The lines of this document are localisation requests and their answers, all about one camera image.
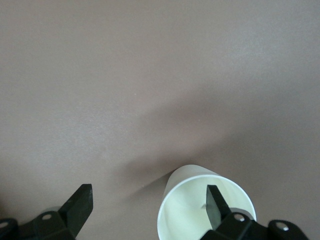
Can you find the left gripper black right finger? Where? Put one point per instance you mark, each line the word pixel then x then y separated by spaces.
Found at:
pixel 216 207

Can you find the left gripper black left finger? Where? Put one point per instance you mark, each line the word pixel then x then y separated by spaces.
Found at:
pixel 75 207

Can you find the white plastic cup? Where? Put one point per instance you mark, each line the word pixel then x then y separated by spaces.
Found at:
pixel 185 207

